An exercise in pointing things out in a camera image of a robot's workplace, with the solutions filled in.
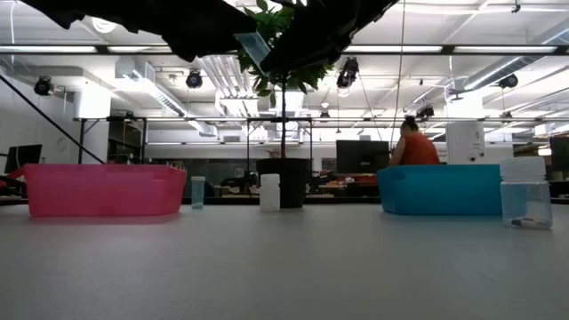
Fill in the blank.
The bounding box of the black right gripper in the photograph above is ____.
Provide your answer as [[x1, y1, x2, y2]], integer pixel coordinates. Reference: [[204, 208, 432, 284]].
[[260, 0, 401, 75]]

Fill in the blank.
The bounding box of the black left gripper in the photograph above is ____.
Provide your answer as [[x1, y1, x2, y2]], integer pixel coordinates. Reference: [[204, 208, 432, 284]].
[[20, 0, 258, 62]]

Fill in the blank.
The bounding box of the clear bluish pill bottle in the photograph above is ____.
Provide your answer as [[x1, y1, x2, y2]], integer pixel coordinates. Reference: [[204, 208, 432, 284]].
[[234, 31, 271, 63]]

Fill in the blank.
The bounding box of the white opaque pill bottle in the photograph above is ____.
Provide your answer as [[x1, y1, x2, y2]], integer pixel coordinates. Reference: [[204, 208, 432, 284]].
[[259, 173, 281, 212]]

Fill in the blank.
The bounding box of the light teal pill bottle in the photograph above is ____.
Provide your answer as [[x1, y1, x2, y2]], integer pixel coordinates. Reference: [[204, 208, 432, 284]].
[[190, 175, 206, 210]]

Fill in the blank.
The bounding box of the wide clear jar white lid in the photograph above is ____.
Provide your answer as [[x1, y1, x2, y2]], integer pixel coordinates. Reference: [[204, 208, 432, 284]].
[[499, 156, 554, 231]]

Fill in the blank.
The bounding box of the pink plastic bin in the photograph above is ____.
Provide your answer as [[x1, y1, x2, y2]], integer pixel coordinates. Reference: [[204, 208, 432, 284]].
[[22, 163, 188, 218]]

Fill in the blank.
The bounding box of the blue plastic bin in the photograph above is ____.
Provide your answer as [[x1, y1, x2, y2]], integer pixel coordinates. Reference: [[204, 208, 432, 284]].
[[376, 164, 503, 217]]

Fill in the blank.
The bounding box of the black monitor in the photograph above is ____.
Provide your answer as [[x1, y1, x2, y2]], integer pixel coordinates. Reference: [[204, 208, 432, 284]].
[[335, 140, 391, 175], [4, 143, 44, 175], [549, 136, 569, 172]]

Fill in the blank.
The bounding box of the green plant in black pot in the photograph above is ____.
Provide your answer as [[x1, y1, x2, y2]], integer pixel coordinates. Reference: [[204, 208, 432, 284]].
[[235, 0, 335, 209]]

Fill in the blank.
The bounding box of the person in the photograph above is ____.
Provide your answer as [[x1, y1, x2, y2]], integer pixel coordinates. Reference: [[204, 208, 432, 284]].
[[387, 115, 441, 167]]

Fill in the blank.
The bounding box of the long ceiling light rail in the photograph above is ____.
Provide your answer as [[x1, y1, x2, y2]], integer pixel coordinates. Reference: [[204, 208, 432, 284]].
[[0, 43, 569, 56]]

